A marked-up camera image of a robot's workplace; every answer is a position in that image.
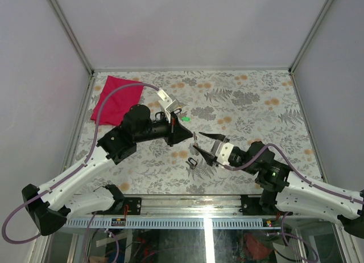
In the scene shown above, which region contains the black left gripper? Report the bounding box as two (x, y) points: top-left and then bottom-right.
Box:
(135, 111), (195, 147)

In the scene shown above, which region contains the large silver keyring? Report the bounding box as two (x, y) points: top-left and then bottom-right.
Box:
(193, 132), (200, 155)

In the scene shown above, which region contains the black key tag white label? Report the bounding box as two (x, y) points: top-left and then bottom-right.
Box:
(187, 158), (198, 167)

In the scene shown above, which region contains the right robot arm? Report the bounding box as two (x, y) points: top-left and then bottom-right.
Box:
(194, 134), (363, 238)

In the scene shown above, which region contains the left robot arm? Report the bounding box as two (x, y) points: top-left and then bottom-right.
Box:
(22, 105), (193, 236)

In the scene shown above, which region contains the green key tag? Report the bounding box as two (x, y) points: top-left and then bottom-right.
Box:
(181, 117), (191, 122)

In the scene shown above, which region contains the magenta cloth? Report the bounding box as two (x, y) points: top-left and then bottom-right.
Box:
(90, 76), (143, 126)

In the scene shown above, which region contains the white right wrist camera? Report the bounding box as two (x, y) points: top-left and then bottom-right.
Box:
(210, 140), (234, 166)

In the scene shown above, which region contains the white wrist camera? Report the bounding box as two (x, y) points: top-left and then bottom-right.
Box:
(210, 140), (234, 166)
(157, 89), (181, 123)

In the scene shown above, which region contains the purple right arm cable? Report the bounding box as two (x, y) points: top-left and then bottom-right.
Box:
(221, 143), (364, 206)

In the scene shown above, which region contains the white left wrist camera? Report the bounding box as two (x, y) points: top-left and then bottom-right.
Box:
(157, 89), (181, 123)

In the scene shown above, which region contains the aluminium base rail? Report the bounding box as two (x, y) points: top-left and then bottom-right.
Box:
(63, 195), (280, 229)

